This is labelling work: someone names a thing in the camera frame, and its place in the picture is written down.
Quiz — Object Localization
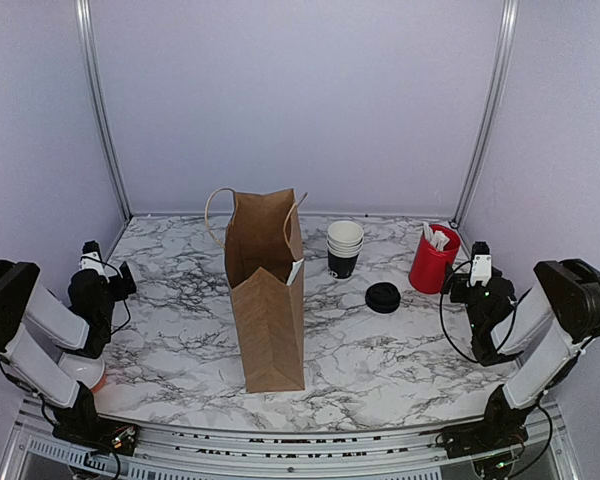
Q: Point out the front aluminium rail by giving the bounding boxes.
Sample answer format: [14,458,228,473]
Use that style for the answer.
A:
[0,399,583,479]

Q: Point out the red cylindrical container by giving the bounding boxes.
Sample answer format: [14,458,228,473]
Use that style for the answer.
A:
[409,224,461,294]

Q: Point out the stack of paper cups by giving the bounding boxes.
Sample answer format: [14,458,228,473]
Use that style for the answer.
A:
[327,220,364,279]

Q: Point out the left aluminium frame post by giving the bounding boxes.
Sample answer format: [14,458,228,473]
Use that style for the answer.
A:
[75,0,132,223]

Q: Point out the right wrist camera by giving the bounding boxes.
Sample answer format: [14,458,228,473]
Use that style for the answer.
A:
[469,241,492,287]

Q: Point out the white sugar packet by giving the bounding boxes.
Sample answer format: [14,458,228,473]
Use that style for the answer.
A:
[286,259,304,286]

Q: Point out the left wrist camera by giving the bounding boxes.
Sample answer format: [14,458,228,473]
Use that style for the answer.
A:
[80,240,105,276]

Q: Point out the aluminium frame post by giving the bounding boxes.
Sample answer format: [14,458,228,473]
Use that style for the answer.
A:
[75,0,132,223]
[452,0,519,228]

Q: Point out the white packets in container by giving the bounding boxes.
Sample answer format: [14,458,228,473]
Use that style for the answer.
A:
[423,222,450,252]

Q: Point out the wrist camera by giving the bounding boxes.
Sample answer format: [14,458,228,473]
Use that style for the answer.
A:
[80,240,105,276]
[469,241,492,287]

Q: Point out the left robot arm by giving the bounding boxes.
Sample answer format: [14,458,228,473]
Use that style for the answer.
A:
[0,252,139,456]

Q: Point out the brown paper bag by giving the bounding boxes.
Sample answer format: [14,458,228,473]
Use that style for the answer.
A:
[211,188,305,393]

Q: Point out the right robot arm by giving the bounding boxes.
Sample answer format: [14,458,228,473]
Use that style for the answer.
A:
[440,259,600,458]

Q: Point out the right aluminium frame post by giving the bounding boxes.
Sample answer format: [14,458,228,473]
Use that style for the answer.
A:
[452,0,519,228]

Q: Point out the orange white bowl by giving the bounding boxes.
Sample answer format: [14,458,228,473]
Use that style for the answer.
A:
[58,353,106,393]

